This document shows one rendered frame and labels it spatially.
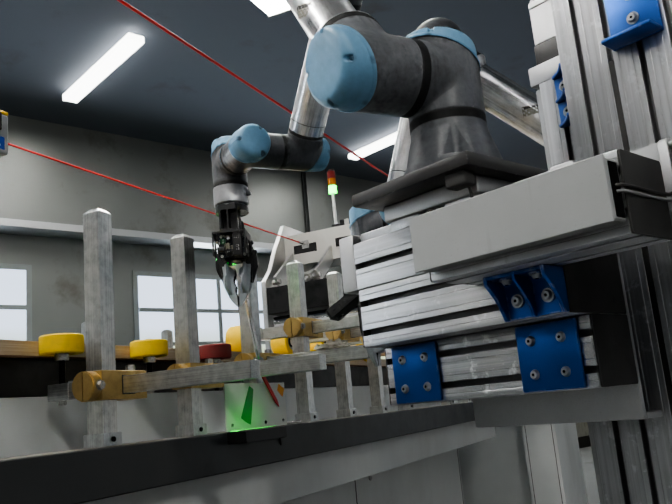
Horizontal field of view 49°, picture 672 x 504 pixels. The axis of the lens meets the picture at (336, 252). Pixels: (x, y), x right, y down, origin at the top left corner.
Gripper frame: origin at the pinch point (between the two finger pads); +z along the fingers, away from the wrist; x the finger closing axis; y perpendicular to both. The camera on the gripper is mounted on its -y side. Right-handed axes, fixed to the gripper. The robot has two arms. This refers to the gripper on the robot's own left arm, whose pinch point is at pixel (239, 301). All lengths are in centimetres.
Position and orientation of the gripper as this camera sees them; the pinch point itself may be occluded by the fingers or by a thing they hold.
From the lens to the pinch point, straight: 159.4
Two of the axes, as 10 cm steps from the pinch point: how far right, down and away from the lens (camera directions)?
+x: 9.9, -1.1, -0.7
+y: -0.9, -2.1, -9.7
